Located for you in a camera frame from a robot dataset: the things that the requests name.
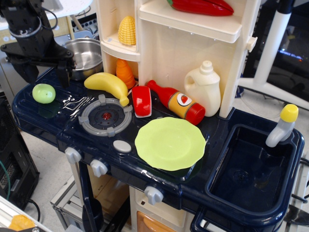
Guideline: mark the grey right stove knob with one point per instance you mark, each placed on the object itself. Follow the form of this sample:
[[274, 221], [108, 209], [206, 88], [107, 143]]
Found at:
[[154, 195]]

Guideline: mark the red toy chili pepper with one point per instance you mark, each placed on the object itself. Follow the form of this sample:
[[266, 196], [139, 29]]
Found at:
[[204, 7]]

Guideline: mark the orange toy carrot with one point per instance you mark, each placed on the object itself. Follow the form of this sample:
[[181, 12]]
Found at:
[[124, 72]]

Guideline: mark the grey left stove knob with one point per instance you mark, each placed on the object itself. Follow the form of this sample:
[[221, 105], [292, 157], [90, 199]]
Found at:
[[73, 156]]

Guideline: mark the grey stove knob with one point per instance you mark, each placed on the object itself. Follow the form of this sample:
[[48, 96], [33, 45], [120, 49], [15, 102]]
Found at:
[[154, 195], [99, 168], [73, 156]]

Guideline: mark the white toy jug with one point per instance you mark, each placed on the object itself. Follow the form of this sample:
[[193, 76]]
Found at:
[[202, 85]]

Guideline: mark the navy toy kitchen counter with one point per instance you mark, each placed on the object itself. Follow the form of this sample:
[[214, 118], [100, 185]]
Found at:
[[220, 171]]

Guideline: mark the red toy cheese wedge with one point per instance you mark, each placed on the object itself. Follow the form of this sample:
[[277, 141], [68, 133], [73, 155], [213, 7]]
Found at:
[[142, 101]]

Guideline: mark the cream toy kitchen shelf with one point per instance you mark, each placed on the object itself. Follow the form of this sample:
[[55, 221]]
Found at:
[[170, 43]]

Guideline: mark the grey middle stove knob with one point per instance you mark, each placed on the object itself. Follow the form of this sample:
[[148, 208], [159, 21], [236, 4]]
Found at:
[[99, 168]]

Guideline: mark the white metal stand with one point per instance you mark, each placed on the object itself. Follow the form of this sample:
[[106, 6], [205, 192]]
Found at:
[[259, 82]]

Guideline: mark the grey yellow toy faucet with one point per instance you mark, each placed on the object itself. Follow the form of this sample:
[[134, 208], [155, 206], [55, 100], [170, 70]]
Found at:
[[285, 125]]

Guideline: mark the stainless steel pot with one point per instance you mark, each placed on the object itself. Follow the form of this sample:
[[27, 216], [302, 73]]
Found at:
[[87, 57]]

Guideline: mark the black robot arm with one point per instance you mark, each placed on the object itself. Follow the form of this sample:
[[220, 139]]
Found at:
[[20, 14]]

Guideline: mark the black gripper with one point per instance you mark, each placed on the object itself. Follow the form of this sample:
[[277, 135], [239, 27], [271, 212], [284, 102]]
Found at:
[[37, 46]]

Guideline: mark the grey toy stove burner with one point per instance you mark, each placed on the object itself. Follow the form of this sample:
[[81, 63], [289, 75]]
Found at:
[[105, 117]]

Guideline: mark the green toy pear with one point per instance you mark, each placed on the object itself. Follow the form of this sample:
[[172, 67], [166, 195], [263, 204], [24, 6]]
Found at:
[[44, 93]]

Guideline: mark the black computer case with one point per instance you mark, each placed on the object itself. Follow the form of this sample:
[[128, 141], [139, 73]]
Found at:
[[18, 173]]

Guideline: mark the grey oval button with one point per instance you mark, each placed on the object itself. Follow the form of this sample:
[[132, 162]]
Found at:
[[122, 146]]

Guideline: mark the yellow toy corn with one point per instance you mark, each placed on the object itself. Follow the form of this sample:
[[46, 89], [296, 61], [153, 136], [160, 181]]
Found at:
[[127, 31]]

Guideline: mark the red toy ketchup bottle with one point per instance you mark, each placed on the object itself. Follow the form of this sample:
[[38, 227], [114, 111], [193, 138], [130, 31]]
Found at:
[[179, 103]]

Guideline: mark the light green plastic plate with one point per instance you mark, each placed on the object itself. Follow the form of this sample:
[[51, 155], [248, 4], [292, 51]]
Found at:
[[170, 144]]

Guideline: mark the yellow toy banana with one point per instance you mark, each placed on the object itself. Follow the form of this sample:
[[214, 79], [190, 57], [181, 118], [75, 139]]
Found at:
[[110, 83]]

